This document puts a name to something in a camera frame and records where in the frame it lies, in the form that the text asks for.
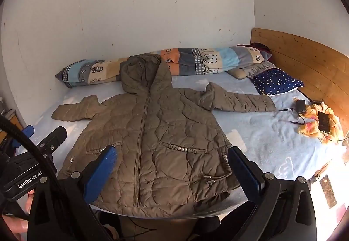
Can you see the black charger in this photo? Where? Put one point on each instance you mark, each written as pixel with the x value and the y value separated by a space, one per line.
pixel 300 106

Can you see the wooden headboard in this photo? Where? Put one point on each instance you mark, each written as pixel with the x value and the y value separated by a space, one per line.
pixel 300 53

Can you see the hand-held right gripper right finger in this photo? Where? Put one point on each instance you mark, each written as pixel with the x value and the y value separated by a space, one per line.
pixel 245 175

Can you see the brown quilted hooded jacket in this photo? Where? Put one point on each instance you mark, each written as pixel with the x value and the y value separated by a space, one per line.
pixel 163 121

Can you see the light blue cloud bed sheet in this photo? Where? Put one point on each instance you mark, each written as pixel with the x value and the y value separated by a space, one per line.
pixel 259 134

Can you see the navy star print pillow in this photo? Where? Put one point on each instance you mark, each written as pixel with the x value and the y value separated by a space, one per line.
pixel 275 80

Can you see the dark red cloth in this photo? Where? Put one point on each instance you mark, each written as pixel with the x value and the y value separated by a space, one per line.
pixel 259 46

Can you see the black power bank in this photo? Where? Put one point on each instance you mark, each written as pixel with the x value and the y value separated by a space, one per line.
pixel 324 122

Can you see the person's left hand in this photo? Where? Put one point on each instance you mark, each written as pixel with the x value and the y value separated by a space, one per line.
pixel 15 223

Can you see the grey printed pillow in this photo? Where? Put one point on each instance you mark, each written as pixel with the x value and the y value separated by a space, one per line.
pixel 259 68

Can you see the yellow floral cloth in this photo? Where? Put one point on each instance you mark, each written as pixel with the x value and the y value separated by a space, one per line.
pixel 310 126

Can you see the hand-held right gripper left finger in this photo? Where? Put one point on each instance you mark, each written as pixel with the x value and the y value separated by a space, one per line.
pixel 100 174

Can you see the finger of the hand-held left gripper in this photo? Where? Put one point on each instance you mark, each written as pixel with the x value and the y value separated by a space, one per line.
pixel 26 132
pixel 53 136

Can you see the beige pillow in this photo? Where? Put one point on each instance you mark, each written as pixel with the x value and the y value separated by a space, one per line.
pixel 238 72

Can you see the wooden shelf frame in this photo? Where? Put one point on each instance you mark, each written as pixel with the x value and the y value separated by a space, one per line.
pixel 11 117

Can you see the patchwork patterned rolled quilt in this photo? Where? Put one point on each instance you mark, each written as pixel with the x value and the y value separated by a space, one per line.
pixel 190 61

